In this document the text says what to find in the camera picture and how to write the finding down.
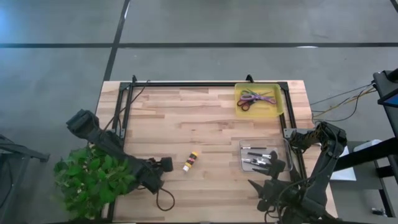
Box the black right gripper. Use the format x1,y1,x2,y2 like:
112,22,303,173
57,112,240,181
247,167,307,224

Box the yellow striped paint bottle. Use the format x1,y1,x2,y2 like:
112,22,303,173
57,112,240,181
182,151,199,172

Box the red and black scissors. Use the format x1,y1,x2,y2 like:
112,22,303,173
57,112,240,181
236,98,254,112

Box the purple scissors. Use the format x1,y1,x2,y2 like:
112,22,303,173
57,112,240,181
239,94,277,106

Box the green scissors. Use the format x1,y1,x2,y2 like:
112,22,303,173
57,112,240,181
241,89,274,98

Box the clear plastic bin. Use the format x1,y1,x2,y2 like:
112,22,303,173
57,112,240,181
238,138,295,174

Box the grey metal mounting plate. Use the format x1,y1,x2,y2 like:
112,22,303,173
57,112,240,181
283,128,312,140

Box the green potted plant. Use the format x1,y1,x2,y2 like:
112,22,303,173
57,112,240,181
52,145,139,221

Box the yellow plastic bin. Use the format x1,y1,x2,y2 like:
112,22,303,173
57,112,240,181
234,82,285,119

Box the white paper sheet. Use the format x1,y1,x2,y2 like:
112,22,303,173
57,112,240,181
329,144,358,182

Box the black table stand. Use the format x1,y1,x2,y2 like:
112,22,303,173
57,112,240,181
0,133,50,224
334,136,398,218

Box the white container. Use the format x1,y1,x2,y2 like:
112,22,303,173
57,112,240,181
353,139,382,153

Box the black monitor desk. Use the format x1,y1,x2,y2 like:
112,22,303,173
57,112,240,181
372,67,398,139

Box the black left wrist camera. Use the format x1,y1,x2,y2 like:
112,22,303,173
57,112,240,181
159,156,174,173

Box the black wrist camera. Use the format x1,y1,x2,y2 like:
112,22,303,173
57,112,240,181
268,150,287,180
159,156,174,173

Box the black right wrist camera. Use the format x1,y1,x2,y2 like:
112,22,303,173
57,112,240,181
268,150,287,180

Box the black left camera cable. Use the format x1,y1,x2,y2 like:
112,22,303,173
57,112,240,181
102,80,176,212

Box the yellow and black wire bundle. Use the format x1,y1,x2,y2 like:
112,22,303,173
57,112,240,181
309,81,379,123

